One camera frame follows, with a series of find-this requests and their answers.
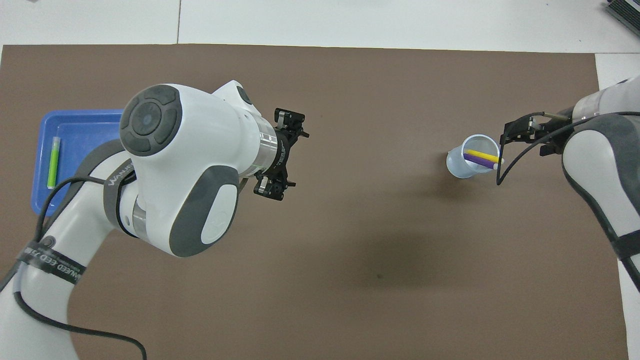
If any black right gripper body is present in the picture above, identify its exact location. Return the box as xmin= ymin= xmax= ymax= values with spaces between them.
xmin=537 ymin=119 xmax=576 ymax=153

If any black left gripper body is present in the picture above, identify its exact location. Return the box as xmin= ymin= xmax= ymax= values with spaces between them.
xmin=260 ymin=129 xmax=301 ymax=177

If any yellow pen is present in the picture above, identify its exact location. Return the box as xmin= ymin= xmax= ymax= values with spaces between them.
xmin=466 ymin=149 xmax=505 ymax=165

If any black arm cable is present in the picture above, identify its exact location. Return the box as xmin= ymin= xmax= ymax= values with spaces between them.
xmin=12 ymin=175 xmax=148 ymax=360
xmin=495 ymin=112 xmax=640 ymax=187

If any green pen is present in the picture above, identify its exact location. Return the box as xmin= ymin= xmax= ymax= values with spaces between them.
xmin=47 ymin=136 xmax=61 ymax=190

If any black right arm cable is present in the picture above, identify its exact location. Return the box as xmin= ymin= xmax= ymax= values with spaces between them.
xmin=495 ymin=112 xmax=640 ymax=187

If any translucent plastic cup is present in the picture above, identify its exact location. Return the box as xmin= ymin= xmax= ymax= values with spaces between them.
xmin=446 ymin=133 xmax=502 ymax=180

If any blue plastic tray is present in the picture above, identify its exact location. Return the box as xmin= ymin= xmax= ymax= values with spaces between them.
xmin=31 ymin=109 xmax=126 ymax=216

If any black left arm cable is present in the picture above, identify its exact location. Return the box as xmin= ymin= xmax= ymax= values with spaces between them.
xmin=12 ymin=175 xmax=148 ymax=360

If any grey ribbed device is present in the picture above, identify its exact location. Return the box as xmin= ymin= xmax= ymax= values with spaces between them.
xmin=604 ymin=0 xmax=640 ymax=37

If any purple pen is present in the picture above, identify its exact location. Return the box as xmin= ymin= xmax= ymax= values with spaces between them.
xmin=462 ymin=152 xmax=500 ymax=169

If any brown table mat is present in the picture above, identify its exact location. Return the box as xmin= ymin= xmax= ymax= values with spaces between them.
xmin=0 ymin=44 xmax=630 ymax=360

